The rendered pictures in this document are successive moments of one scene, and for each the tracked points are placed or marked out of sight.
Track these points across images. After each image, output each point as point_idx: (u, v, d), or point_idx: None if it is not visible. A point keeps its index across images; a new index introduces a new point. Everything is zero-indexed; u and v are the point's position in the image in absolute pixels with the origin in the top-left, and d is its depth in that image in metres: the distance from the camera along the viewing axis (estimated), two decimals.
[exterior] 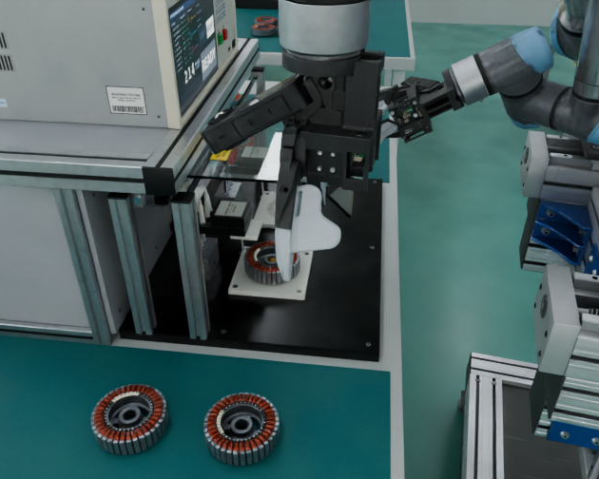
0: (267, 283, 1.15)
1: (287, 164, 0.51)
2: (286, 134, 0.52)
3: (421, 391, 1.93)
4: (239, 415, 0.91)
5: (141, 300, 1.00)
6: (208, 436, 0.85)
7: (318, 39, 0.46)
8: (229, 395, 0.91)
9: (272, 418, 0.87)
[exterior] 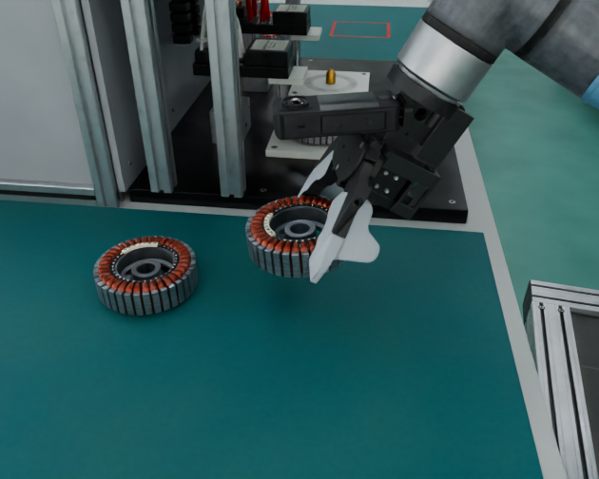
0: (314, 144, 0.91)
1: (366, 179, 0.53)
2: (371, 147, 0.53)
3: None
4: None
5: (158, 140, 0.77)
6: (254, 240, 0.58)
7: (456, 82, 0.49)
8: (279, 199, 0.64)
9: None
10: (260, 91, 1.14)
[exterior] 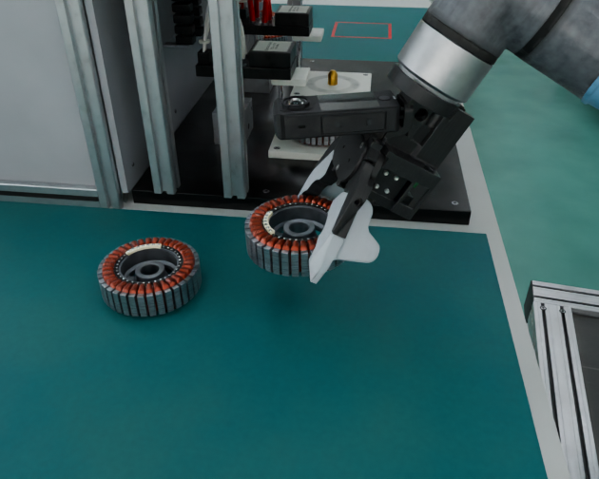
0: (317, 145, 0.91)
1: (366, 179, 0.53)
2: (371, 148, 0.53)
3: None
4: None
5: (161, 141, 0.77)
6: (253, 239, 0.58)
7: (456, 83, 0.49)
8: (279, 197, 0.64)
9: None
10: (261, 92, 1.14)
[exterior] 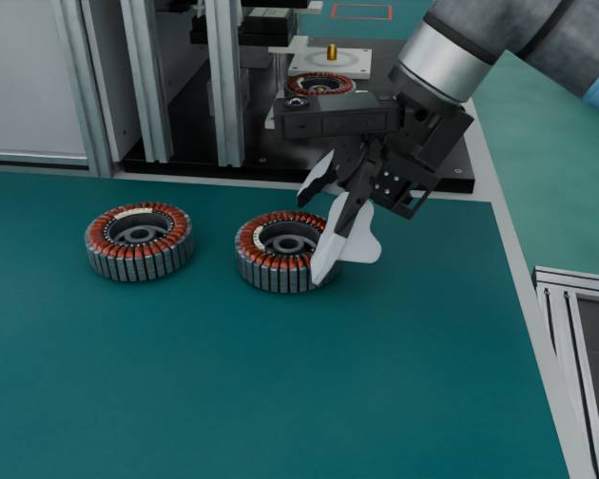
0: None
1: (367, 178, 0.53)
2: (371, 148, 0.53)
3: None
4: None
5: (153, 105, 0.74)
6: (242, 254, 0.59)
7: (456, 83, 0.49)
8: (268, 212, 0.64)
9: None
10: (259, 67, 1.11)
